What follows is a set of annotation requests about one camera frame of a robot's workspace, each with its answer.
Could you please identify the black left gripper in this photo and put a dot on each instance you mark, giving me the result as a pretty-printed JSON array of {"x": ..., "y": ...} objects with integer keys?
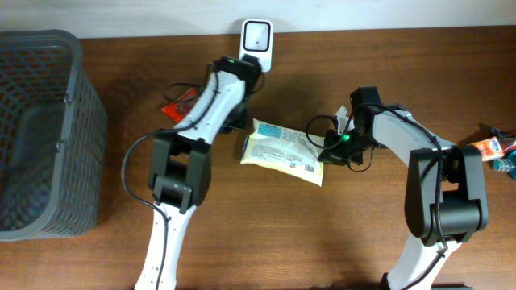
[{"x": 235, "y": 119}]

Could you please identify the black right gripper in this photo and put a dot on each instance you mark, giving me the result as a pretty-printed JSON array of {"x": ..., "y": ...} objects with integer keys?
[{"x": 332, "y": 149}]

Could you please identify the yellow wet wipes pack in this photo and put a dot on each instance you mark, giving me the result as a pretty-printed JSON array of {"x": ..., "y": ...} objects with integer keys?
[{"x": 283, "y": 149}]

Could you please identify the red snack bag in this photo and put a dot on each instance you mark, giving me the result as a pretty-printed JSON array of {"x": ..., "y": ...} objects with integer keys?
[{"x": 177, "y": 111}]

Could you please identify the orange tissue pack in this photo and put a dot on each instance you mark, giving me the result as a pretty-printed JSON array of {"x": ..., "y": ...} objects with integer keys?
[{"x": 490, "y": 149}]

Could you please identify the black red snack packet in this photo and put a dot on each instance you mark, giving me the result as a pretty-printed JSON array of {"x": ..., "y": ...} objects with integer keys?
[{"x": 506, "y": 140}]

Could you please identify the teal mouthwash bottle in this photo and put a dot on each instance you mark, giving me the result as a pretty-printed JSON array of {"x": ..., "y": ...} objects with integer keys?
[{"x": 506, "y": 165}]

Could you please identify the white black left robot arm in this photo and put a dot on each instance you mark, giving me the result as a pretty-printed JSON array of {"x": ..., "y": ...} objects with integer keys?
[{"x": 180, "y": 170}]

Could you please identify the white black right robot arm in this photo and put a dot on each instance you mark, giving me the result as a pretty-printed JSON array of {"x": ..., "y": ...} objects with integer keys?
[{"x": 445, "y": 200}]

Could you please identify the grey plastic mesh basket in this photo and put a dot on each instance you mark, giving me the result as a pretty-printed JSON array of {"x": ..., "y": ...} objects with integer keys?
[{"x": 54, "y": 130}]

